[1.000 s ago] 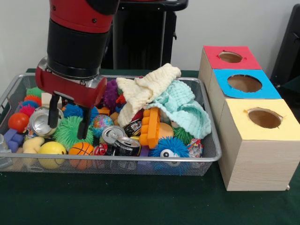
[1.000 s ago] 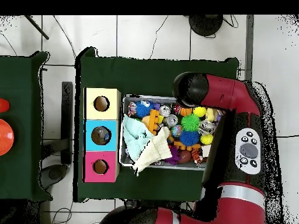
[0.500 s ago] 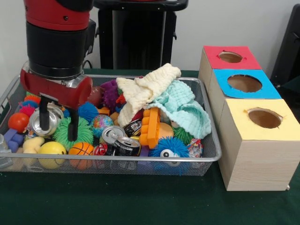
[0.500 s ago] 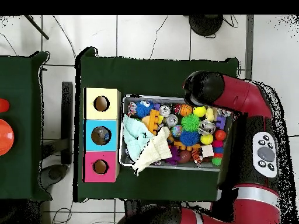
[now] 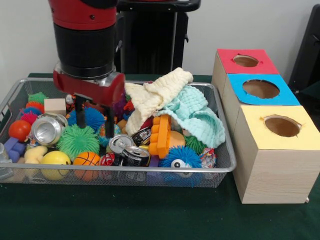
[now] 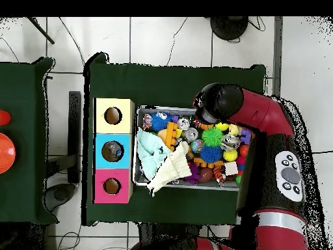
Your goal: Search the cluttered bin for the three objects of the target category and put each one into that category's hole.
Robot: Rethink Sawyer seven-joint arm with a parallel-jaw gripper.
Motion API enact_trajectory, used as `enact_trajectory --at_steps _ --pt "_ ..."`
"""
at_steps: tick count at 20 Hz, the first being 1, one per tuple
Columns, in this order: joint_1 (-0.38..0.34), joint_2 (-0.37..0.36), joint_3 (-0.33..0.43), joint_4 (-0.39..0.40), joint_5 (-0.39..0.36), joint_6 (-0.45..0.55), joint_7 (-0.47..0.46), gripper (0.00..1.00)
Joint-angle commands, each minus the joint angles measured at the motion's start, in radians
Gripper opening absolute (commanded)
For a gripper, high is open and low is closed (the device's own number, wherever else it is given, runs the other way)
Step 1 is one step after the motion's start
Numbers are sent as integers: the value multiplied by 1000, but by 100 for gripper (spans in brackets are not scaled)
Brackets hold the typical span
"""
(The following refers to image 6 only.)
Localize blue spiky ball with eyes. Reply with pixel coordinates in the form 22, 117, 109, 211
150, 112, 170, 132

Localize purple spiky toy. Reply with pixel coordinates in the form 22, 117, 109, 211
183, 163, 201, 186

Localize small blue globe ball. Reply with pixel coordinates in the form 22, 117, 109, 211
190, 139, 204, 154

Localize wooden box with three holes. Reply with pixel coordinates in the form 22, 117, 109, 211
93, 98, 135, 204

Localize black upright panel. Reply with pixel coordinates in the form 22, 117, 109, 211
68, 90, 83, 184

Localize small brown football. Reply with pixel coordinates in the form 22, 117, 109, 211
198, 166, 215, 183

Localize shallow clear mesh bin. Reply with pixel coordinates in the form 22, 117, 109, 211
134, 106, 263, 193

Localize black drink can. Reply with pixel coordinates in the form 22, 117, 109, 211
177, 117, 191, 131

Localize orange disc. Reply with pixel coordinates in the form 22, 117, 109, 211
0, 132, 16, 175

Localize plain wooden cube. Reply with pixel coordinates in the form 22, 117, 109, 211
224, 161, 240, 176

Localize black round stand base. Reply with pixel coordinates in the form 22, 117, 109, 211
210, 16, 250, 42

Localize dark green side table cloth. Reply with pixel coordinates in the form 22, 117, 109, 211
0, 57, 57, 226

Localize silver drink can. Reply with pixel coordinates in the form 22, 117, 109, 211
185, 127, 199, 142

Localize striped orange tiger toy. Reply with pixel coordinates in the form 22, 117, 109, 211
212, 166, 228, 188

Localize small red object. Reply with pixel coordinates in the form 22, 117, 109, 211
0, 109, 11, 126

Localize grey round floor base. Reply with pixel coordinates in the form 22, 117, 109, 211
44, 182, 77, 210

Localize pale blue waffle cloth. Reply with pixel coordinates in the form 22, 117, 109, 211
136, 128, 174, 181

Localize long orange toy brick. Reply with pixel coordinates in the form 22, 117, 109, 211
158, 122, 181, 152

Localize cream yellow knitted cloth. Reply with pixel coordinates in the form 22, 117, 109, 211
147, 140, 193, 197

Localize crushed shiny silver can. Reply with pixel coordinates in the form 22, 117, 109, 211
220, 134, 242, 152

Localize plain blue spiky ball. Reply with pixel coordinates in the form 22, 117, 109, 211
200, 144, 224, 165

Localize light green spiky ball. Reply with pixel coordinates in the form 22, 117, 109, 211
201, 127, 224, 148

